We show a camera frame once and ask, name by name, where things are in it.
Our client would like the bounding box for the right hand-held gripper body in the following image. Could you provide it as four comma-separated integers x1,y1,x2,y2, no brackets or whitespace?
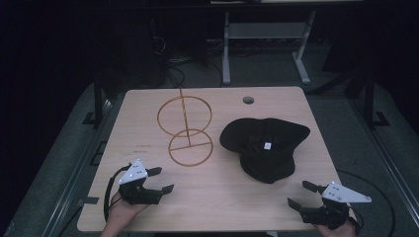
299,181,373,231

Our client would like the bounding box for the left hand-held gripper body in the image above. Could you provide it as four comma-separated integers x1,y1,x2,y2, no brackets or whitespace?
118,158,162,205

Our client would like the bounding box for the black bucket hat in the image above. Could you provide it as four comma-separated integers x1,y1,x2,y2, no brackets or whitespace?
218,117,311,185

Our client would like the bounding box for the gold wire hat stand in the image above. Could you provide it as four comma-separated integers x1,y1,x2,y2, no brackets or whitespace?
156,88,214,168

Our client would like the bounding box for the person's right hand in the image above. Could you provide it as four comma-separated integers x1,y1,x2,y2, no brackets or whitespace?
312,218,359,237

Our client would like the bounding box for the person's left hand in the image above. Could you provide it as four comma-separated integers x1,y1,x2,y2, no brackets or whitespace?
107,192,150,231

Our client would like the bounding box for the black metal stand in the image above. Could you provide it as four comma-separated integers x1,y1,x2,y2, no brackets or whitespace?
81,70,107,129
363,70,391,129

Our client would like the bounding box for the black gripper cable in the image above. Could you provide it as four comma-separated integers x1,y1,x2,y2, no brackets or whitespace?
335,169,396,237
103,164,132,222

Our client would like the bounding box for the aluminium floor rail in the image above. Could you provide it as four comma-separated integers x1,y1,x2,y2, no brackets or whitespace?
350,98,419,228
41,98,115,237

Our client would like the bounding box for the tangle of floor cables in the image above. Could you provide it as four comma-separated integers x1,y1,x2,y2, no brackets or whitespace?
149,33,225,89

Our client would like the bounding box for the grey metal desk frame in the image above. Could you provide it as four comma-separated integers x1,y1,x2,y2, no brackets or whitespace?
221,9,317,86

